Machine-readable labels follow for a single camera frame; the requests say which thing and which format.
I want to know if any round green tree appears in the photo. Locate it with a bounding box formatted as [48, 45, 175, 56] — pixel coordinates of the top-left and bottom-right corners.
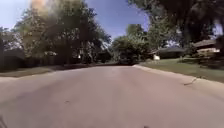
[111, 23, 152, 65]

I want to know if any grey asphalt road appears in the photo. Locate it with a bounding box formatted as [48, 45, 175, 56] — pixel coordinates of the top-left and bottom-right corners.
[0, 64, 224, 128]

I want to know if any low house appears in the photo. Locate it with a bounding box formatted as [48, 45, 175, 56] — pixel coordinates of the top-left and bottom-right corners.
[149, 46, 186, 61]

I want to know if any large leafy tree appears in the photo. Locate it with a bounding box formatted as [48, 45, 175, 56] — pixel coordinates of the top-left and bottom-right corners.
[13, 0, 112, 66]

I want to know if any grass lawn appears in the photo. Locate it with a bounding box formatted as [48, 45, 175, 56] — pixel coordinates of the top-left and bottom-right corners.
[139, 58, 224, 84]

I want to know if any fallen branch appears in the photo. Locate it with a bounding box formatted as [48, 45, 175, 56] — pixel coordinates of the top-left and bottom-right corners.
[183, 77, 199, 87]

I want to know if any shaded grass verge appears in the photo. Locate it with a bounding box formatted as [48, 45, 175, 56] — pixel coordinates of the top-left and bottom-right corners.
[0, 61, 118, 79]

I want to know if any dark overhanging tree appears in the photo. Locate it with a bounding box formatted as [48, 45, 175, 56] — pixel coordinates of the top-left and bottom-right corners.
[128, 0, 224, 58]

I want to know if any house with brown roof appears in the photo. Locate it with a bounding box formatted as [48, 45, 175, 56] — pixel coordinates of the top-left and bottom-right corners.
[191, 39, 222, 58]

